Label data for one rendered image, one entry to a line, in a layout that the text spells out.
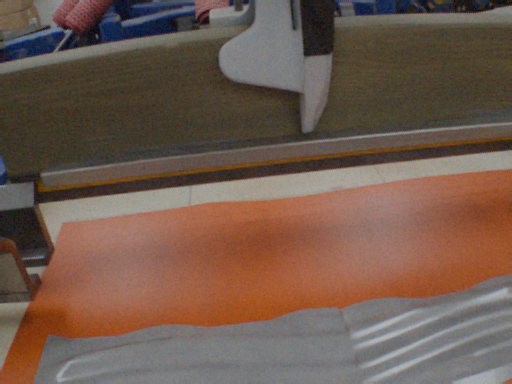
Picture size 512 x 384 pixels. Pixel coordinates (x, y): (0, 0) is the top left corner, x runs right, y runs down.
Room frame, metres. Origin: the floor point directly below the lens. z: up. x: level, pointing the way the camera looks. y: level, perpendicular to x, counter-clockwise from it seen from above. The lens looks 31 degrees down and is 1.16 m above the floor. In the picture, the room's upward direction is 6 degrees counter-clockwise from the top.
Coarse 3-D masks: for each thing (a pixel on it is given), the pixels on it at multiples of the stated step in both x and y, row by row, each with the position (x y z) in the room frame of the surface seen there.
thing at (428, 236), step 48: (336, 192) 0.33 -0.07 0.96; (384, 192) 0.32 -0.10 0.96; (432, 192) 0.31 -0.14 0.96; (480, 192) 0.30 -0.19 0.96; (336, 240) 0.26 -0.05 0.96; (384, 240) 0.26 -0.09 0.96; (432, 240) 0.25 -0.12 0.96; (480, 240) 0.24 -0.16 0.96; (336, 288) 0.21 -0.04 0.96; (384, 288) 0.21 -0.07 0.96; (432, 288) 0.20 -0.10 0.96
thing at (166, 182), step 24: (480, 144) 0.28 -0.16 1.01; (504, 144) 0.28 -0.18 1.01; (240, 168) 0.27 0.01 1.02; (264, 168) 0.27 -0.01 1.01; (288, 168) 0.27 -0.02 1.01; (312, 168) 0.27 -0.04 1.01; (336, 168) 0.27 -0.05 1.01; (48, 192) 0.27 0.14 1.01; (72, 192) 0.27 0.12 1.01; (96, 192) 0.27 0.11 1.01; (120, 192) 0.27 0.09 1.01
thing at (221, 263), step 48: (96, 240) 0.29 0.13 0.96; (144, 240) 0.29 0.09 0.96; (192, 240) 0.28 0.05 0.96; (240, 240) 0.28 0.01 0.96; (288, 240) 0.27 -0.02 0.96; (48, 288) 0.24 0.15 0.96; (96, 288) 0.24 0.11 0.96; (144, 288) 0.23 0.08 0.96; (192, 288) 0.23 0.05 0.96; (240, 288) 0.22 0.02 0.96; (288, 288) 0.22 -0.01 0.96; (96, 336) 0.19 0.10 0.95
